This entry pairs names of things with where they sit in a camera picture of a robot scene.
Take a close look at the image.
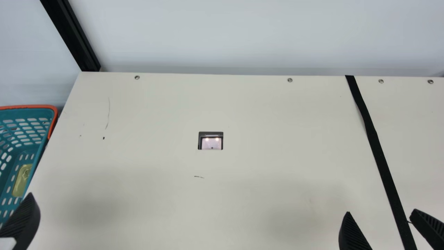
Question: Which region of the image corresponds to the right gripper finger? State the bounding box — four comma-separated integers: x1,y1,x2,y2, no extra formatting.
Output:
338,211,374,250
409,208,444,250

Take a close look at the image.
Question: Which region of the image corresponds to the can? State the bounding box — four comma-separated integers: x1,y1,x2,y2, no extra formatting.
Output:
12,164,34,197

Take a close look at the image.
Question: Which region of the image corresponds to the small square scanner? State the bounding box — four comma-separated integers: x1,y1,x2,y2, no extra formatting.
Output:
198,131,224,151

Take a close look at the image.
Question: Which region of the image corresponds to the black strip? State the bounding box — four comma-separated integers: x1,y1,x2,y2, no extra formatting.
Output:
345,75,419,250

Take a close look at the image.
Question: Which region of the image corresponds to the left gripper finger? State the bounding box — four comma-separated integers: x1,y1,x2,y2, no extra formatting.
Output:
0,192,41,250

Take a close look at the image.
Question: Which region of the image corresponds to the teal shopping basket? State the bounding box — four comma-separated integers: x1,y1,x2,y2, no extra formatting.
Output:
0,105,58,230

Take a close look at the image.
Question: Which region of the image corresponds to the black post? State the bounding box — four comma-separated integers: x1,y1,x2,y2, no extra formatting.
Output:
40,0,102,72

